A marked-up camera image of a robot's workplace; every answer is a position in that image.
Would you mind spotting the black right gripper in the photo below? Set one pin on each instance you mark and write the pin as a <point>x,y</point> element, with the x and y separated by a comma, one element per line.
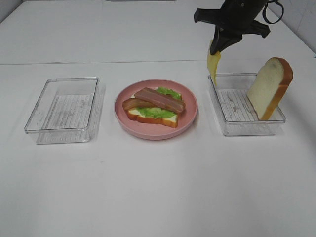
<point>234,19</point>

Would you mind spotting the yellow cheese slice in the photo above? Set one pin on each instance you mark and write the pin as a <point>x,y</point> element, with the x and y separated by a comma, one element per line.
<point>212,63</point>

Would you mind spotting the bread slice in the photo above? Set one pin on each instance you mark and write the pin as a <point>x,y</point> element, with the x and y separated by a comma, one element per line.
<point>153,121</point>
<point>269,87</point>

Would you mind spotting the bacon strip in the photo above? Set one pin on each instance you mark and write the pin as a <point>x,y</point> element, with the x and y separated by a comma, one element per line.
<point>160,100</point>
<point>132,103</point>

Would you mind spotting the green lettuce leaf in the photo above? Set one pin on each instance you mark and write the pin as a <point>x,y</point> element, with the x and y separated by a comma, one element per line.
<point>167,91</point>

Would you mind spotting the clear right plastic tray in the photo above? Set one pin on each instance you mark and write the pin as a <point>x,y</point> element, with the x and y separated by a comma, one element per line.
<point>234,111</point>

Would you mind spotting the clear plastic tray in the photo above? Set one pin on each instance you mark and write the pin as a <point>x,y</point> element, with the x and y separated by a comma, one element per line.
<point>67,111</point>
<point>234,111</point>

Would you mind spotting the pink round plate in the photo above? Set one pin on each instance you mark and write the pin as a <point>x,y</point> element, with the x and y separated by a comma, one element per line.
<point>156,131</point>

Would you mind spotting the clear left plastic tray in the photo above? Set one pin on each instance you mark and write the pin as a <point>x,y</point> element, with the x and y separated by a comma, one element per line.
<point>67,111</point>

